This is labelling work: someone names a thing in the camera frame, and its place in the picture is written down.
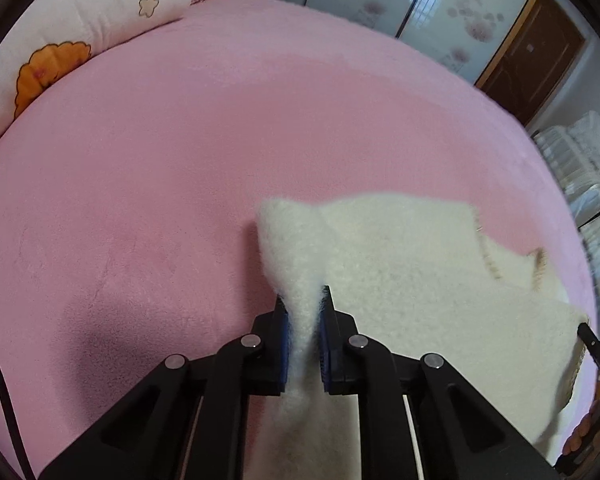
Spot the white fluffy knit cardigan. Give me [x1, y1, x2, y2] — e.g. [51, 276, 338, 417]
[246, 194, 585, 479]

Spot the pink plush bed blanket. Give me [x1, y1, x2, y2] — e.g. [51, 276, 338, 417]
[0, 0, 595, 470]

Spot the white lace covered furniture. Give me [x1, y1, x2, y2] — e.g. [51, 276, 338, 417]
[532, 110, 600, 338]

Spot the brown wooden door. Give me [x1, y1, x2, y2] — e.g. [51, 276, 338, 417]
[475, 0, 585, 126]

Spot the pink pillow with orange flower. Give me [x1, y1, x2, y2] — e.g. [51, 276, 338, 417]
[0, 0, 189, 136]

